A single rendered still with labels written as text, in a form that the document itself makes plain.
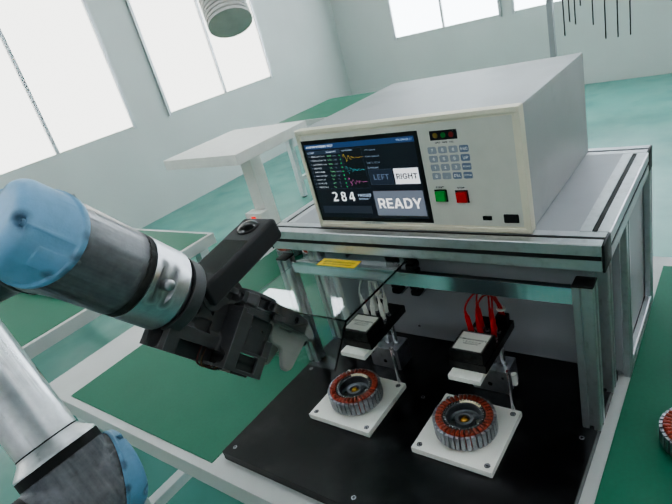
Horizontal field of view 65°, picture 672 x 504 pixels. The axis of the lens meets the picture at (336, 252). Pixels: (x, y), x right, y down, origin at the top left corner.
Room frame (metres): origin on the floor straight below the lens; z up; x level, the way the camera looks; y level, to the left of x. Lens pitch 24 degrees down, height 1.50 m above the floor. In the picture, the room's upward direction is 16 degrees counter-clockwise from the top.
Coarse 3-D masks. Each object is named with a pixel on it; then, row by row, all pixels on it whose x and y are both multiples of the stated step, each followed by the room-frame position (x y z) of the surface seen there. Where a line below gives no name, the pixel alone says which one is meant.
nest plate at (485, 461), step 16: (512, 416) 0.72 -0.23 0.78; (432, 432) 0.73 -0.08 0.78; (512, 432) 0.69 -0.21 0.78; (416, 448) 0.71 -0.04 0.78; (432, 448) 0.70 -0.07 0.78; (448, 448) 0.69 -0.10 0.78; (496, 448) 0.66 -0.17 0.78; (464, 464) 0.65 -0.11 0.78; (480, 464) 0.64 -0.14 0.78; (496, 464) 0.63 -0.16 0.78
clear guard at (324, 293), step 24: (312, 264) 0.97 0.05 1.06; (360, 264) 0.91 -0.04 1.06; (384, 264) 0.88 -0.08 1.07; (264, 288) 0.92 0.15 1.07; (288, 288) 0.89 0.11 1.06; (312, 288) 0.87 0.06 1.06; (336, 288) 0.84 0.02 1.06; (360, 288) 0.81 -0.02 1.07; (312, 312) 0.78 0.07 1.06; (336, 312) 0.76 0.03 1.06; (336, 336) 0.72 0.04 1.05; (312, 360) 0.72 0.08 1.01; (336, 360) 0.69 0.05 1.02
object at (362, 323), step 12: (396, 312) 0.98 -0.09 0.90; (348, 324) 0.95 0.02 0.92; (360, 324) 0.93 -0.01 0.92; (372, 324) 0.92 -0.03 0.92; (384, 324) 0.94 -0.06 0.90; (348, 336) 0.93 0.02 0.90; (360, 336) 0.90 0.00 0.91; (372, 336) 0.90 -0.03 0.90; (384, 336) 0.99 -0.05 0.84; (396, 336) 0.97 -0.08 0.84; (348, 348) 0.92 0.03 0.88; (360, 348) 0.91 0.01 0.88; (372, 348) 0.89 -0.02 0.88
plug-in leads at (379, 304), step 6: (378, 294) 0.97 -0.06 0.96; (384, 294) 0.98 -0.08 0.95; (372, 300) 1.00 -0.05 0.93; (378, 300) 0.96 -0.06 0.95; (384, 300) 0.98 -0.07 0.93; (366, 306) 0.99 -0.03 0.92; (372, 306) 0.97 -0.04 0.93; (378, 306) 0.96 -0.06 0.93; (384, 306) 0.98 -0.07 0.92; (366, 312) 0.99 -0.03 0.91; (372, 312) 0.97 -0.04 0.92; (378, 312) 1.00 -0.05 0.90; (384, 312) 0.96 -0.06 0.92; (384, 318) 0.96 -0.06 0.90
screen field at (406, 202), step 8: (376, 192) 0.93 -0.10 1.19; (384, 192) 0.91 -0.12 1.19; (392, 192) 0.90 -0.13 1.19; (400, 192) 0.89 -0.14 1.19; (408, 192) 0.88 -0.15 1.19; (416, 192) 0.87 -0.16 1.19; (376, 200) 0.93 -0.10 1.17; (384, 200) 0.92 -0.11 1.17; (392, 200) 0.91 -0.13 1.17; (400, 200) 0.89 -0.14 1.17; (408, 200) 0.88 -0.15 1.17; (416, 200) 0.87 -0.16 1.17; (424, 200) 0.86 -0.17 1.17; (384, 208) 0.92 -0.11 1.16; (392, 208) 0.91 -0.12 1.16; (400, 208) 0.90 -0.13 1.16; (408, 208) 0.89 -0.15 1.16; (416, 208) 0.87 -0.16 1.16; (424, 208) 0.86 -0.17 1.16
